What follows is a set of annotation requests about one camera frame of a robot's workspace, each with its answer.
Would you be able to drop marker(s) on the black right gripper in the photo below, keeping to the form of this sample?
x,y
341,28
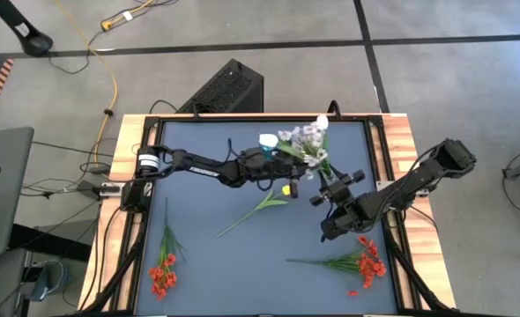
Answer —
x,y
352,216

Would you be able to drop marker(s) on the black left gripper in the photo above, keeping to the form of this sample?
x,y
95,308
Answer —
x,y
260,165

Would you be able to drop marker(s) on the clear glass vase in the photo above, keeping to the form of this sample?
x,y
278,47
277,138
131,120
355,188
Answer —
x,y
329,175

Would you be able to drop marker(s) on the yellow tulip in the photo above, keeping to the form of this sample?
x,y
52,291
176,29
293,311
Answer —
x,y
269,203

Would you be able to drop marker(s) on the red flower bunch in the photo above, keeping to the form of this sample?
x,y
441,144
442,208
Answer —
x,y
168,260
370,266

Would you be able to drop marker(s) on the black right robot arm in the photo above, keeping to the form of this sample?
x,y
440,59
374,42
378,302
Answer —
x,y
418,180

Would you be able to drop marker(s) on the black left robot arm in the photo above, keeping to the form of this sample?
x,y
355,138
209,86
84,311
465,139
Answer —
x,y
198,165

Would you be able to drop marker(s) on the red fallen petal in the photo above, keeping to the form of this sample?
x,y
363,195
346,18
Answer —
x,y
352,292

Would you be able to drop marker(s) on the black computer tower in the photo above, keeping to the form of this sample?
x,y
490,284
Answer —
x,y
225,88

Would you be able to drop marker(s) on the blue grey pouch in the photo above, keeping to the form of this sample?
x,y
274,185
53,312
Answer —
x,y
48,282

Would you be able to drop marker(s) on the black stand base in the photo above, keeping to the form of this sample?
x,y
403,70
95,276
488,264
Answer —
x,y
33,44

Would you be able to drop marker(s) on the grey desk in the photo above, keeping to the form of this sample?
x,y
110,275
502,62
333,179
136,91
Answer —
x,y
4,198

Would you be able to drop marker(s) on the silver base bracket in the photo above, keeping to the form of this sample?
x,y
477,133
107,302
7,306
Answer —
x,y
382,187
110,190

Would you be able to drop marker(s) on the black frame strut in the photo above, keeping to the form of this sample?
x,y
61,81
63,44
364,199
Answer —
x,y
415,273
116,268

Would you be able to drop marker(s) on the black table frame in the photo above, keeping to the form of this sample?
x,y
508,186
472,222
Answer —
x,y
172,118

